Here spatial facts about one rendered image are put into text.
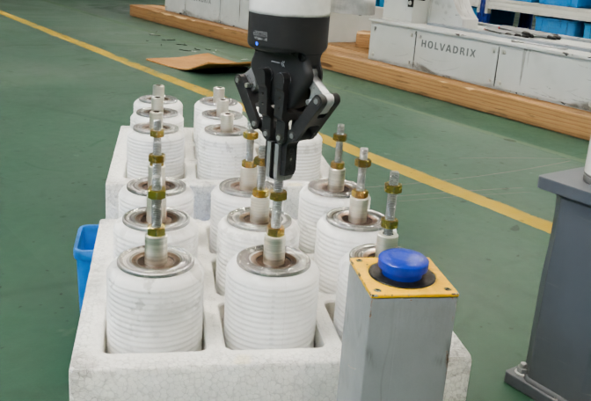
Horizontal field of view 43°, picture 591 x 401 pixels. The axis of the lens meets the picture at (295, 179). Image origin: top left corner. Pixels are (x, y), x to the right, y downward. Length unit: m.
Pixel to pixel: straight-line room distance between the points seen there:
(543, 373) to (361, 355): 0.52
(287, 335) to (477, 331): 0.54
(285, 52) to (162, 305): 0.26
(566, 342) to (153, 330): 0.55
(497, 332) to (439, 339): 0.64
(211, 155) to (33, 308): 0.37
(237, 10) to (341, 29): 0.70
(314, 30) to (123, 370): 0.35
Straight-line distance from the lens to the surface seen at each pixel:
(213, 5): 4.72
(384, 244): 0.78
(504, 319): 1.30
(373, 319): 0.58
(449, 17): 3.41
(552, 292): 1.04
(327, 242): 0.88
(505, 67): 2.99
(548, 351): 1.07
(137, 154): 1.26
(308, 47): 0.68
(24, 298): 1.28
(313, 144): 1.27
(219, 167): 1.26
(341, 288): 0.79
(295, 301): 0.75
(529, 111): 2.84
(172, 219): 0.87
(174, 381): 0.74
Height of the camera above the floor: 0.56
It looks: 17 degrees down
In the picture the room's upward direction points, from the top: 4 degrees clockwise
